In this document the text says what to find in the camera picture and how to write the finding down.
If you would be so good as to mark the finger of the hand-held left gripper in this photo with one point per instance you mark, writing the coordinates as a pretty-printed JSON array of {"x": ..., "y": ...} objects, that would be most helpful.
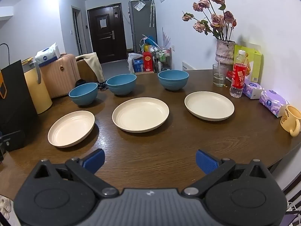
[{"x": 13, "y": 140}]

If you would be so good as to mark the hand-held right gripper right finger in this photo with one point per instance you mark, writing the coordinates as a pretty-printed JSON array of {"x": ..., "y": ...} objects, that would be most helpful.
[{"x": 205, "y": 161}]

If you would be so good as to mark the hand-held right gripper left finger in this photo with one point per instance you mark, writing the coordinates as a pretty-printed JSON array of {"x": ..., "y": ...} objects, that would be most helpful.
[{"x": 95, "y": 160}]

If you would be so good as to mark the cream plate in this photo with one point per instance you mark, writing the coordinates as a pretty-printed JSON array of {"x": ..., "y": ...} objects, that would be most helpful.
[
  {"x": 209, "y": 106},
  {"x": 140, "y": 114},
  {"x": 70, "y": 129}
]

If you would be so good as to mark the blue bowl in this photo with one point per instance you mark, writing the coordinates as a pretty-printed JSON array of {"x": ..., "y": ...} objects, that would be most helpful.
[
  {"x": 83, "y": 97},
  {"x": 121, "y": 88},
  {"x": 173, "y": 84}
]

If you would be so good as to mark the black paper bag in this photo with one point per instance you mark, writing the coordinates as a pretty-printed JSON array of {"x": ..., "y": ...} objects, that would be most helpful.
[{"x": 14, "y": 94}]

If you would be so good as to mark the yellow bin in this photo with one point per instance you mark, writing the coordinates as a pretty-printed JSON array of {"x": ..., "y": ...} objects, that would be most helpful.
[{"x": 37, "y": 91}]

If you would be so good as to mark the black round object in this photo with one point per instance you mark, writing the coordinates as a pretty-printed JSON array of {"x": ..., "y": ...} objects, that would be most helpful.
[{"x": 81, "y": 82}]

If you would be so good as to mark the pink suitcase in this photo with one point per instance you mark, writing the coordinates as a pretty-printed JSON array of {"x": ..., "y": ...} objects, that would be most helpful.
[{"x": 60, "y": 75}]

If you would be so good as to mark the clear drinking glass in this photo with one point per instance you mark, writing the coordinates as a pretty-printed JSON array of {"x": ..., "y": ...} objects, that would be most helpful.
[{"x": 219, "y": 78}]

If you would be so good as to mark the small purple tissue pack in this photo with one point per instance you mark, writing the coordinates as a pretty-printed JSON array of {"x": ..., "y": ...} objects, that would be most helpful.
[{"x": 252, "y": 88}]

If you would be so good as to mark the wooden chair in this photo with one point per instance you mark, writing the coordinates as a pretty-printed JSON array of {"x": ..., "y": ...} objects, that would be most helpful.
[{"x": 85, "y": 71}]

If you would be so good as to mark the small red box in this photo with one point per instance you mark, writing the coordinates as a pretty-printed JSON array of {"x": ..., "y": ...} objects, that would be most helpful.
[{"x": 230, "y": 75}]

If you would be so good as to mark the red label water bottle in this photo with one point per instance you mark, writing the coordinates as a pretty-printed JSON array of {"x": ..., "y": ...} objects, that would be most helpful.
[{"x": 238, "y": 77}]

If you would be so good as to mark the large purple tissue pack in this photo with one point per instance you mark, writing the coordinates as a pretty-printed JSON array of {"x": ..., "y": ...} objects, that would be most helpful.
[{"x": 272, "y": 101}]

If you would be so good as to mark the white blue tissue pack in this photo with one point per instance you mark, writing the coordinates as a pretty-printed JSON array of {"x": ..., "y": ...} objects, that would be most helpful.
[{"x": 47, "y": 55}]

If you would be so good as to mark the clear straw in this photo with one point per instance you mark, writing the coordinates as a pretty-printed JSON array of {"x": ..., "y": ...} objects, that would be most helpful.
[{"x": 220, "y": 68}]

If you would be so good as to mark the yellow bear mug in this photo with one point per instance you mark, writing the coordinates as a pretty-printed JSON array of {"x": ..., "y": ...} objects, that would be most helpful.
[{"x": 290, "y": 120}]

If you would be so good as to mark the beige cloth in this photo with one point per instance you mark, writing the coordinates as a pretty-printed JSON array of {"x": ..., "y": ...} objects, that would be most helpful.
[{"x": 95, "y": 63}]

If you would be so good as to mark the blue carton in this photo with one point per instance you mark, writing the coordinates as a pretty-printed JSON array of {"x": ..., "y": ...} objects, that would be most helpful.
[{"x": 138, "y": 65}]

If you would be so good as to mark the white plastic bag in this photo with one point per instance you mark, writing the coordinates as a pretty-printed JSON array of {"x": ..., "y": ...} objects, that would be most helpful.
[{"x": 132, "y": 57}]

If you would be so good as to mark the metal rack cart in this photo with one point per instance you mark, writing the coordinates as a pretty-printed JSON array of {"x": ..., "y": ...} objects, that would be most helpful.
[{"x": 162, "y": 61}]

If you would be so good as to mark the green snack bag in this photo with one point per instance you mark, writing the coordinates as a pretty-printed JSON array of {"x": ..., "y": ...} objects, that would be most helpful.
[{"x": 255, "y": 63}]

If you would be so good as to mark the tall red box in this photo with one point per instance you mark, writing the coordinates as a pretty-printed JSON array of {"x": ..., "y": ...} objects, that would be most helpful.
[{"x": 148, "y": 62}]

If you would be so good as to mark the mottled pink vase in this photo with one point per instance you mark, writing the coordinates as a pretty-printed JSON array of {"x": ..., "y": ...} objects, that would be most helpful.
[{"x": 224, "y": 50}]

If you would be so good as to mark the dark brown door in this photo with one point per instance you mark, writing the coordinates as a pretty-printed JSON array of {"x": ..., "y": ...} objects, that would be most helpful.
[{"x": 105, "y": 44}]

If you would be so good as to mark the grey interior door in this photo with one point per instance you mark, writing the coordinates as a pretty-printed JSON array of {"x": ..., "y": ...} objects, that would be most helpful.
[{"x": 76, "y": 28}]

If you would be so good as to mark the blue bag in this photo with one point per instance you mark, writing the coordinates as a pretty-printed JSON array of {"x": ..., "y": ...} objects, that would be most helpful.
[{"x": 149, "y": 41}]

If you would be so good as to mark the paper on door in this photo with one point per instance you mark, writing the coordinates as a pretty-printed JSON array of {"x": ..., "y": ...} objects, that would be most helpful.
[{"x": 102, "y": 23}]

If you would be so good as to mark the grey refrigerator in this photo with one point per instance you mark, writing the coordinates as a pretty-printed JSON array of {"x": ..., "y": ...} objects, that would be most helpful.
[{"x": 141, "y": 28}]

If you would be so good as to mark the dried pink roses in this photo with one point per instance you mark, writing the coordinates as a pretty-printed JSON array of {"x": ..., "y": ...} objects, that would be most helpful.
[{"x": 217, "y": 18}]

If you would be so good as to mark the paper on refrigerator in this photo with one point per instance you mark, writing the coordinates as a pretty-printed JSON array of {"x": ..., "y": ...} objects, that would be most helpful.
[{"x": 139, "y": 6}]

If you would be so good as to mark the purple wall decal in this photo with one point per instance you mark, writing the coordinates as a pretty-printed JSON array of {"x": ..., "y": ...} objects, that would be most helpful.
[{"x": 165, "y": 38}]

